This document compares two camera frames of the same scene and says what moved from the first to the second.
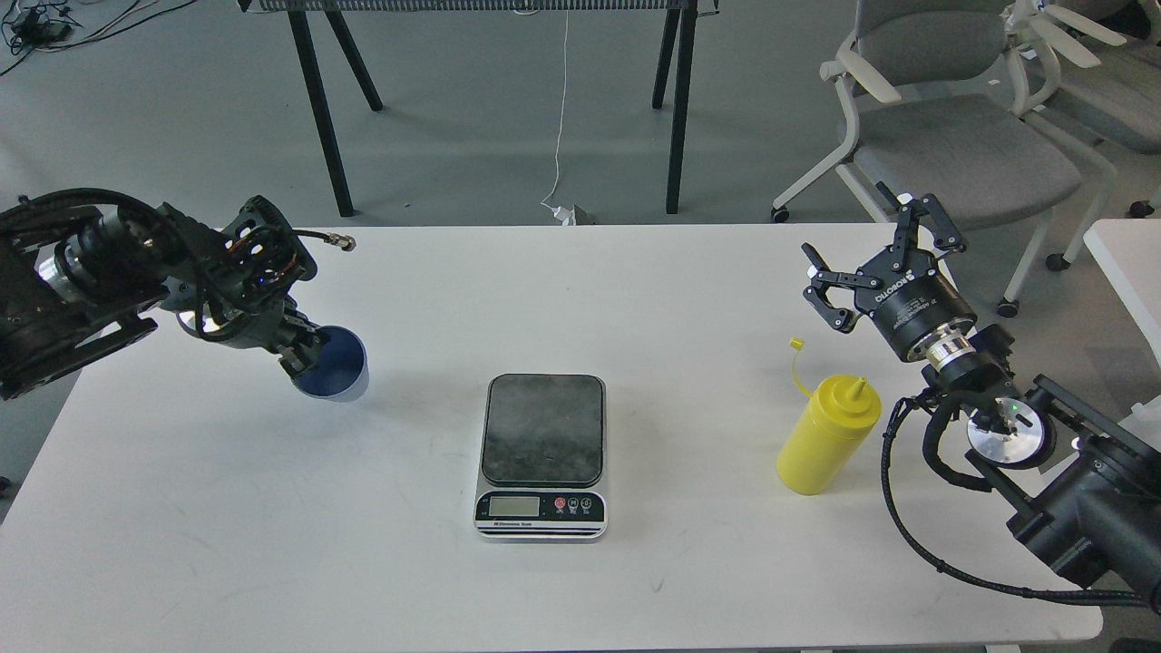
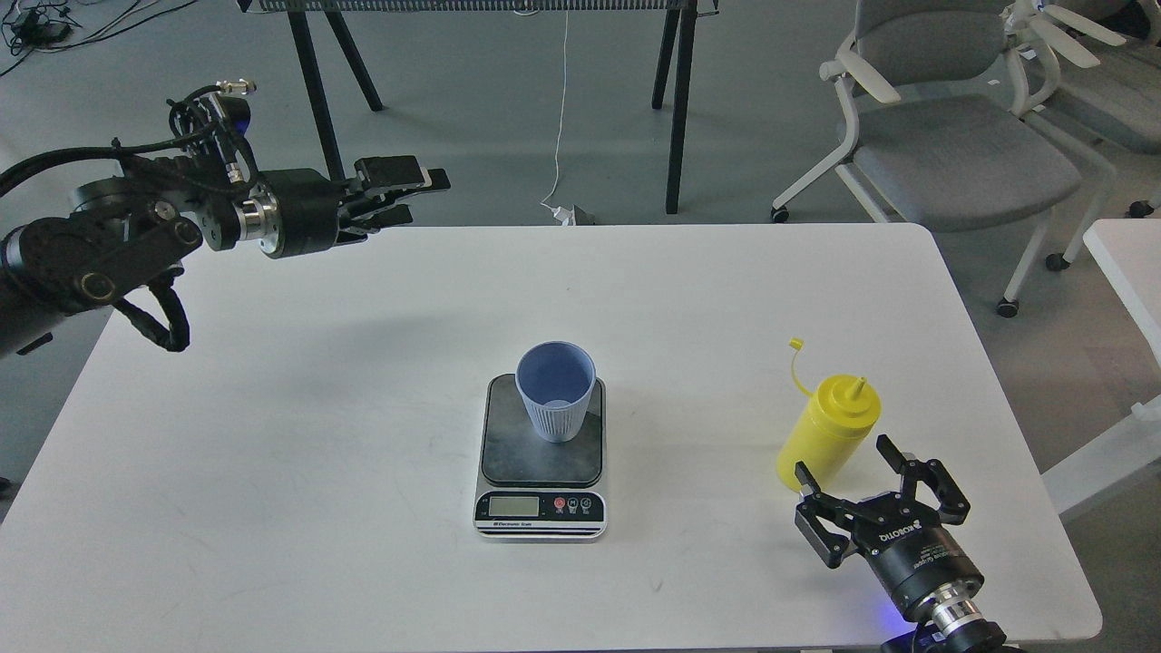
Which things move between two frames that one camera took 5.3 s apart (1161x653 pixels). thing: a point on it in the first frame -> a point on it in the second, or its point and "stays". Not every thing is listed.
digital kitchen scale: (543, 476) stays
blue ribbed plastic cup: (343, 372) -> (556, 377)
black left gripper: (235, 283) -> (300, 212)
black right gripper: (909, 299) -> (903, 542)
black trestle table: (687, 10) stays
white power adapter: (566, 216) stays
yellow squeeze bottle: (838, 414) stays
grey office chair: (967, 135) stays
